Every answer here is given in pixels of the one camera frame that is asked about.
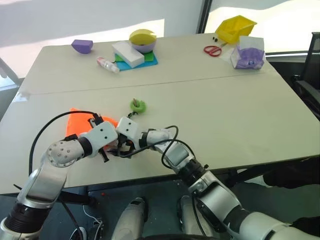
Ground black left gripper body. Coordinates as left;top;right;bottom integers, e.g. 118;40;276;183
98;142;113;154

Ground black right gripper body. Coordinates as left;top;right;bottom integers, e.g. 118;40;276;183
117;133;137;152

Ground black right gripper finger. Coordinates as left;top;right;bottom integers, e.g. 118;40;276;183
115;148;134;159

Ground orange fabric pouch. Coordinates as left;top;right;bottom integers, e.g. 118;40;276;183
65;107;120;152

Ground white robot left leg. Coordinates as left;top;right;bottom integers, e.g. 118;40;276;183
110;196;149;240

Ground white robot leg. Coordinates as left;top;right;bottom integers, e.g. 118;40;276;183
176;195;202;237
110;196;149;240

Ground clear bottle with pink cap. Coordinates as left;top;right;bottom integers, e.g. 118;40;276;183
96;56;121;74

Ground blue cloth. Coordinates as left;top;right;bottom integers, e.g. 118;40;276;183
116;52;159;72

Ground white robot right leg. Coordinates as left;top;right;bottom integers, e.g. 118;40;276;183
176;195;202;237

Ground white rectangular box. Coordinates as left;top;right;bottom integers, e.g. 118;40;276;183
111;41;146;68

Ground green cloth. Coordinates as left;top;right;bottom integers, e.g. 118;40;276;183
113;51;156;63

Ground purple bowl with yellow lid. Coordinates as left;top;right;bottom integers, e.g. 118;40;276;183
128;28;158;54

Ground purple wedge box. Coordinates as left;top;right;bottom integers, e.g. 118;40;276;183
70;39;94;55

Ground red scissors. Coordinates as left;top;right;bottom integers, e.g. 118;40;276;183
203;41;228;57

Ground clear box with purple contents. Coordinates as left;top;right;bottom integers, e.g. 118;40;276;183
230;35;267;70

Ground yellow plastic bin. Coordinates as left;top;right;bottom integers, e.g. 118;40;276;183
215;14;258;45

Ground black rounded shape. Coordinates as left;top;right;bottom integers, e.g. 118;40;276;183
262;156;320;190

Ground black office chair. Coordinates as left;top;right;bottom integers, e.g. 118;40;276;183
290;31;320;115

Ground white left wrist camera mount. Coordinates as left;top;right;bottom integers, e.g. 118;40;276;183
79;121;119;159

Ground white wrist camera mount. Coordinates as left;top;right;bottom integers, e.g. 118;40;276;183
79;121;119;159
115;116;140;149

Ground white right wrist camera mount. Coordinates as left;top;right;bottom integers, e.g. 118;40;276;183
115;116;140;149

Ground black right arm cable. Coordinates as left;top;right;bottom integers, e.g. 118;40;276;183
116;124;209;174

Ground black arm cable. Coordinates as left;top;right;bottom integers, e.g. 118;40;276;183
116;124;209;174
28;110;104;176

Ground black table frame bar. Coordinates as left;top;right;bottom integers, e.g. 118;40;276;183
59;190;97;206

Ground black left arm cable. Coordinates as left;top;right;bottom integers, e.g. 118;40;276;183
28;110;104;176

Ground white floor cable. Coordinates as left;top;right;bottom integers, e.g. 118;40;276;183
82;205;104;227

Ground dark window frame post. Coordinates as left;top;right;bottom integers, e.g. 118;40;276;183
195;0;214;35

